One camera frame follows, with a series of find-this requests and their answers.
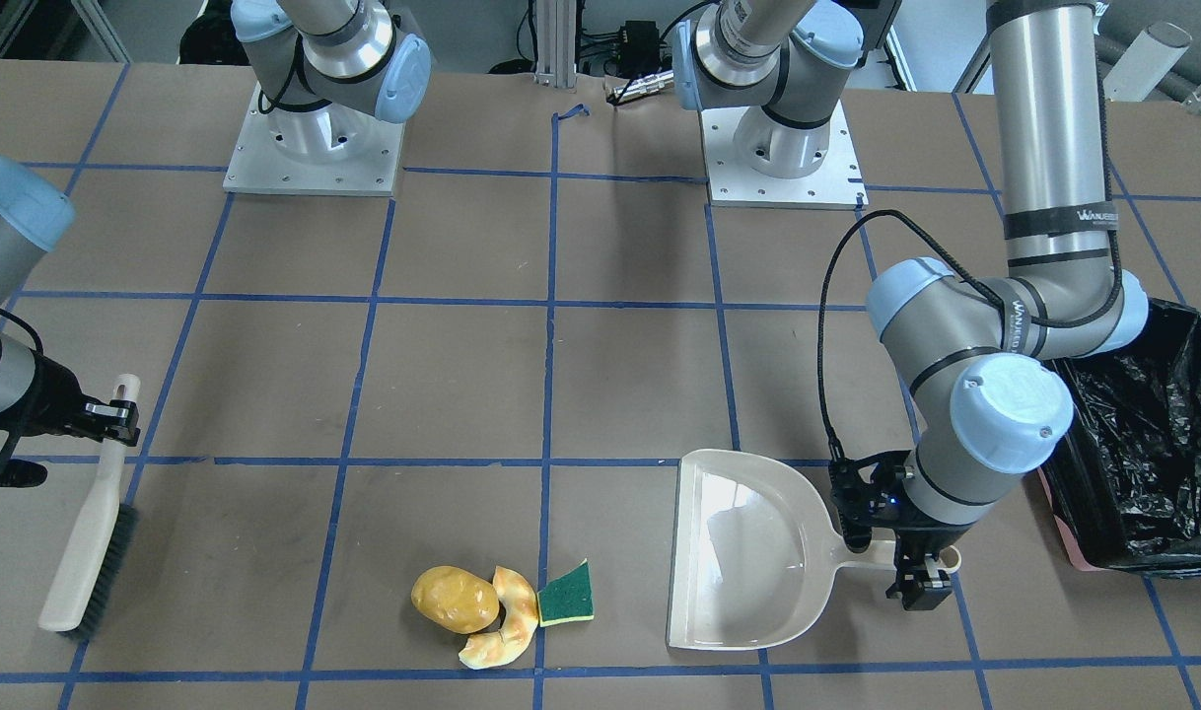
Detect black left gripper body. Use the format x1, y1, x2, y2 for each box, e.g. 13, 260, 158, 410
827, 451, 956, 557

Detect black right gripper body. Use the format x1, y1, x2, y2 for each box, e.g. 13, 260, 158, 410
0, 354, 92, 488

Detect white plastic dustpan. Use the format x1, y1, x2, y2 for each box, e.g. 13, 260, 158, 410
667, 449, 962, 652

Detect white hand brush black bristles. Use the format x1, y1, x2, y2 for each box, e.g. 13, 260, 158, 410
37, 374, 141, 642

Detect green yellow sponge piece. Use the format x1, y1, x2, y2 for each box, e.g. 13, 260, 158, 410
537, 560, 594, 626

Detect yellow potato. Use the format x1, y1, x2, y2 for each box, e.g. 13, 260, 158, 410
410, 565, 501, 634

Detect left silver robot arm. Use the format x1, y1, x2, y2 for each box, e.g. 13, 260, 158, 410
670, 1, 1149, 610

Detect black trash bag bin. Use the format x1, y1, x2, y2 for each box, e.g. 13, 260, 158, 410
1039, 300, 1201, 579

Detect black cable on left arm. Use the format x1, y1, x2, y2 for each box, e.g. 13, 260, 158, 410
817, 208, 1124, 464

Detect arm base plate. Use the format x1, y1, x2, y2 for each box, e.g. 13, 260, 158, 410
699, 103, 870, 210
223, 86, 405, 197

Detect aluminium frame post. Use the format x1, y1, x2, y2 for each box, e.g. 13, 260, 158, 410
531, 0, 579, 93

